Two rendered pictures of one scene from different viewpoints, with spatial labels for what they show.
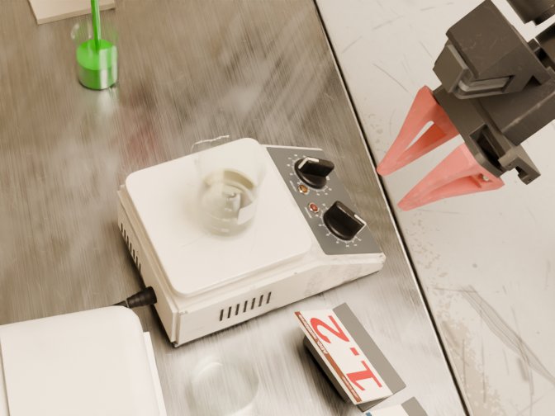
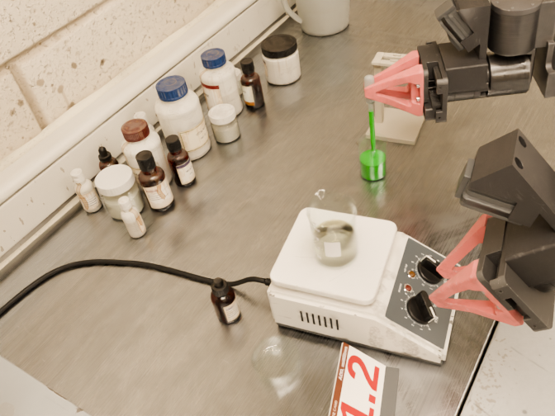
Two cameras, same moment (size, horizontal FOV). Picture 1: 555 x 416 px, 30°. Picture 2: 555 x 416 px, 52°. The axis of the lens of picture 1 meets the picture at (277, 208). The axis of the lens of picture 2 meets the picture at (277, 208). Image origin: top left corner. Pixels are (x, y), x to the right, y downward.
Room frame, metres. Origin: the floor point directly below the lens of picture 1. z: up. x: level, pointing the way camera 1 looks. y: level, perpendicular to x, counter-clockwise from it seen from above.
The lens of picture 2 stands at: (0.21, -0.32, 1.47)
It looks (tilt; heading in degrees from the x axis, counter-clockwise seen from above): 43 degrees down; 64
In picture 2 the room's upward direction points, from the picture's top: 11 degrees counter-clockwise
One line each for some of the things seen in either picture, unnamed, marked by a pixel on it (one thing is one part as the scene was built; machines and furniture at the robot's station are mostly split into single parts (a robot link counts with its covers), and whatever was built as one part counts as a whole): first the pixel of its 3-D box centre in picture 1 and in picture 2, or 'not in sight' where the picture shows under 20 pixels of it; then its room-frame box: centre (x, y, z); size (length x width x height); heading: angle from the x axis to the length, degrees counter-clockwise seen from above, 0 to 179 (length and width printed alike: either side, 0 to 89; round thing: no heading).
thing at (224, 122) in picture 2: not in sight; (224, 124); (0.51, 0.44, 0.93); 0.05 x 0.05 x 0.05
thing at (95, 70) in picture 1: (97, 54); (372, 158); (0.63, 0.20, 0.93); 0.04 x 0.04 x 0.06
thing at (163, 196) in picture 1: (218, 213); (334, 252); (0.45, 0.05, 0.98); 0.12 x 0.12 x 0.01; 35
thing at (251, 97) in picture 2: not in sight; (250, 82); (0.60, 0.49, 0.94); 0.04 x 0.04 x 0.09
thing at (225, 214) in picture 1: (225, 187); (332, 229); (0.45, 0.04, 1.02); 0.06 x 0.05 x 0.08; 77
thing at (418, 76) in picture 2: not in sight; (399, 82); (0.66, 0.18, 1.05); 0.09 x 0.07 x 0.07; 144
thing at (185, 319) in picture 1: (242, 232); (358, 281); (0.46, 0.02, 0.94); 0.22 x 0.13 x 0.08; 125
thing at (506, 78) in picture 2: not in sight; (505, 68); (0.77, 0.10, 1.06); 0.07 x 0.06 x 0.07; 144
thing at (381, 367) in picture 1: (349, 351); (365, 394); (0.38, -0.08, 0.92); 0.09 x 0.06 x 0.04; 43
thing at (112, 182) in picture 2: not in sight; (120, 192); (0.30, 0.39, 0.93); 0.06 x 0.06 x 0.07
